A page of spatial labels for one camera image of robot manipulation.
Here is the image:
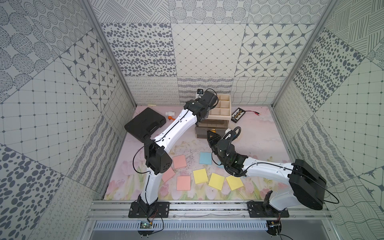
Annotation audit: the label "grey drawer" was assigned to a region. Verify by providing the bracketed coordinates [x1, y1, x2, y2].
[195, 127, 228, 139]

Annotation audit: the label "beige drawer organizer cabinet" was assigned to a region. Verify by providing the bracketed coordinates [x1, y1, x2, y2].
[198, 94, 232, 128]

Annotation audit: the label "yellow sticky note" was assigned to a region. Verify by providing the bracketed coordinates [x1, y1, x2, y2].
[226, 176, 244, 191]
[193, 169, 209, 185]
[209, 173, 225, 191]

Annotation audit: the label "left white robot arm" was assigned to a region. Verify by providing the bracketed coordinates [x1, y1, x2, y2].
[138, 96, 218, 208]

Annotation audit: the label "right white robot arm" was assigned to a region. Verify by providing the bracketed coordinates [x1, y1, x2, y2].
[207, 129, 327, 211]

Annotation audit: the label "blue sticky note left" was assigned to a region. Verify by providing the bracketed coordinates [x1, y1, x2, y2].
[199, 152, 212, 165]

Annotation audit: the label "pink sticky note upper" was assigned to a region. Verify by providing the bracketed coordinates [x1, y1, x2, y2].
[173, 155, 187, 169]

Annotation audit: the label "pink sticky note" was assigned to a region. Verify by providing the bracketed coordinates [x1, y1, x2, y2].
[177, 176, 191, 191]
[162, 168, 176, 183]
[173, 155, 187, 169]

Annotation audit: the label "pink sticky note lower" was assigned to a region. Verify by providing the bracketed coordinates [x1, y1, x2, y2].
[177, 176, 191, 191]

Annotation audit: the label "pink sticky note left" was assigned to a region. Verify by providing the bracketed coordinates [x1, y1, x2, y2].
[162, 168, 176, 183]

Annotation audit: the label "black flat case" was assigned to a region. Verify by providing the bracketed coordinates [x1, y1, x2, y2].
[124, 108, 166, 143]

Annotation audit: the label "small green circuit board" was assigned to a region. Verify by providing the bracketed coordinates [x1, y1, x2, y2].
[139, 221, 152, 230]

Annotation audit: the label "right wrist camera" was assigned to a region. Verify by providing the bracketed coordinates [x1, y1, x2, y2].
[223, 127, 242, 140]

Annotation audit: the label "black battery holder with wires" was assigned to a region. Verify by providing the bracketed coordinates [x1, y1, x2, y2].
[231, 108, 260, 123]

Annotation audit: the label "white valve orange handle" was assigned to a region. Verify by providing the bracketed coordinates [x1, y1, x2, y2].
[166, 111, 176, 121]

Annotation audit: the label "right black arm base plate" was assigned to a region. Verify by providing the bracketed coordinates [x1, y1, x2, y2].
[247, 201, 290, 219]

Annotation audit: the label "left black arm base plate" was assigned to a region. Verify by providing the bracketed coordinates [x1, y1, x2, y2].
[129, 202, 170, 219]

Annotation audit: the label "aluminium mounting rail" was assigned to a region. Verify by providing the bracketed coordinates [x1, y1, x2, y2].
[85, 201, 332, 221]

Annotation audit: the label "white slotted cable duct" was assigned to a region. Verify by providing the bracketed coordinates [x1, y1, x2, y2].
[94, 220, 268, 231]

